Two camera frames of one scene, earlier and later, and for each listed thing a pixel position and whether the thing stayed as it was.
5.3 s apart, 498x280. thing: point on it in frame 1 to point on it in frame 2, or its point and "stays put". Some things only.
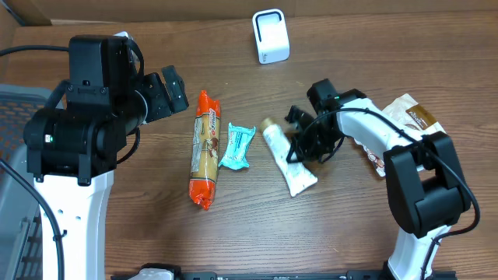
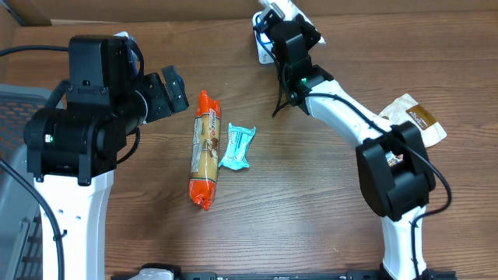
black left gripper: (164, 106) stays put
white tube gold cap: (296, 174) to (290, 10)
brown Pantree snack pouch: (408, 113) stays put
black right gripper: (306, 152) to (312, 37)
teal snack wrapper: (235, 155) stays put
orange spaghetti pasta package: (205, 185) stays put
